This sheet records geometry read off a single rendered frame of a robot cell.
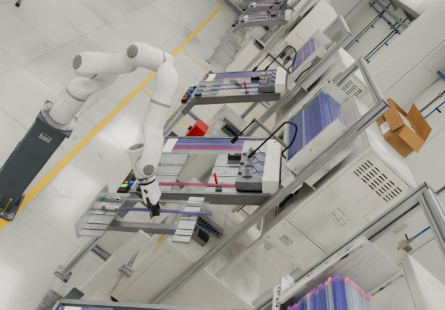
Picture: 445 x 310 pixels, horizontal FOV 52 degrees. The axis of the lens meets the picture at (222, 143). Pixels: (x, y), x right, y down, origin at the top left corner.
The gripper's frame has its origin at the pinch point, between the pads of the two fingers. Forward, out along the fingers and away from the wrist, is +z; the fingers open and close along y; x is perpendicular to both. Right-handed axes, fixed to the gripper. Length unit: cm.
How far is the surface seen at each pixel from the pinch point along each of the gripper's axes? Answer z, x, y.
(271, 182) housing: 7, -49, 27
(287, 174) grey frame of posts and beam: 3, -58, 25
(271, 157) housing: 6, -48, 53
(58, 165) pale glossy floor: 13, 105, 96
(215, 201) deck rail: 13.2, -20.2, 25.4
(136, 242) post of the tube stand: 12.1, 11.5, -5.4
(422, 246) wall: 128, -136, 126
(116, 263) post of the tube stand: 23.3, 24.9, -5.3
